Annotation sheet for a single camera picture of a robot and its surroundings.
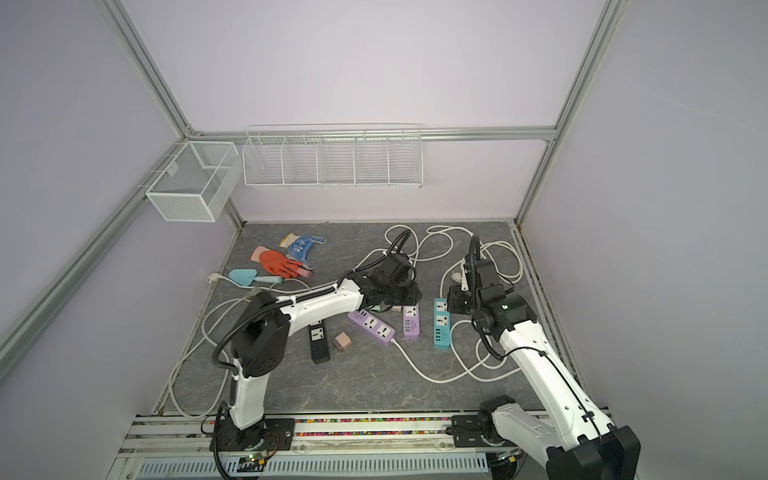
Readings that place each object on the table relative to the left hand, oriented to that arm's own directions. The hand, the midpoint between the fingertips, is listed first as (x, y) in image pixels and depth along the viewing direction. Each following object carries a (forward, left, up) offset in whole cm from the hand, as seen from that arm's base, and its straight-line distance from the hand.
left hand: (422, 300), depth 87 cm
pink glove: (+31, +58, -9) cm, 66 cm away
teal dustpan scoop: (+19, +60, -10) cm, 63 cm away
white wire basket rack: (+45, +26, +20) cm, 55 cm away
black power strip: (-8, +31, -7) cm, 33 cm away
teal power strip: (-4, -6, -8) cm, 11 cm away
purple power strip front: (-4, +15, -7) cm, 17 cm away
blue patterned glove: (+31, +43, -10) cm, 53 cm away
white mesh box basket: (+41, +73, +14) cm, 85 cm away
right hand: (-4, -8, +8) cm, 12 cm away
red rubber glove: (+22, +48, -8) cm, 53 cm away
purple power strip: (-3, +3, -8) cm, 9 cm away
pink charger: (-8, +24, -7) cm, 26 cm away
